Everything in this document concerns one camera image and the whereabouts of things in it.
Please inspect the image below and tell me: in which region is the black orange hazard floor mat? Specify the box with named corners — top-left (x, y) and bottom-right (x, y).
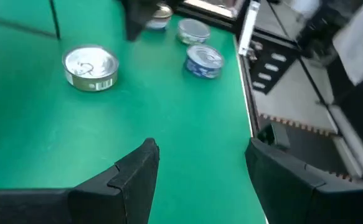
top-left (255, 111), bottom-right (363, 184)

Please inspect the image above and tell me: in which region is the blue red Wild Planet can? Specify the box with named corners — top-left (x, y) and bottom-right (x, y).
top-left (146, 2), bottom-right (174, 31)

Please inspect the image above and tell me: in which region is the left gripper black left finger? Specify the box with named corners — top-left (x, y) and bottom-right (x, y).
top-left (0, 138), bottom-right (160, 224)

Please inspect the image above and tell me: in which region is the olive green albacore tuna can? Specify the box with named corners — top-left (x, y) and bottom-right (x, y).
top-left (62, 44), bottom-right (120, 93)

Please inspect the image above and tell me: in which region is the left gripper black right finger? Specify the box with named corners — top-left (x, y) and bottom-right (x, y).
top-left (245, 138), bottom-right (363, 224)

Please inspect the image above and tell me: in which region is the teal Trader Joe's tuna can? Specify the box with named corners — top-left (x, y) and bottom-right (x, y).
top-left (183, 42), bottom-right (225, 80)

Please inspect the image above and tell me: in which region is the silver lidded tuna can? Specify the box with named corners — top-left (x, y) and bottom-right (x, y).
top-left (176, 17), bottom-right (212, 45)

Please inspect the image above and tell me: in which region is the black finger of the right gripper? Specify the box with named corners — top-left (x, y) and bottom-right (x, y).
top-left (121, 0), bottom-right (157, 42)

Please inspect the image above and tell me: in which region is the green table mat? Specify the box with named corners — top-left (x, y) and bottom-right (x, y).
top-left (0, 0), bottom-right (268, 224)

